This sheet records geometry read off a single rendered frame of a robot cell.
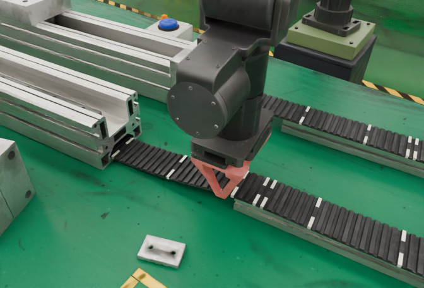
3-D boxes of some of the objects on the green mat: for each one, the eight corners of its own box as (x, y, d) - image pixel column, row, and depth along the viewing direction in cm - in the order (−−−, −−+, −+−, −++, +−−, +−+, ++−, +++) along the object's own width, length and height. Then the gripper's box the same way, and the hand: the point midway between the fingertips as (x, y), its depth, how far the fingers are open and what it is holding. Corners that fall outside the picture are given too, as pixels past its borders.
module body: (198, 81, 74) (198, 42, 69) (171, 106, 67) (169, 65, 62) (-53, 6, 102) (-66, -27, 97) (-90, 18, 95) (-107, -17, 90)
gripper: (248, 118, 35) (236, 220, 45) (282, 72, 42) (266, 169, 52) (187, 98, 37) (188, 199, 47) (229, 58, 45) (223, 153, 54)
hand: (229, 179), depth 49 cm, fingers closed on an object, 5 cm apart
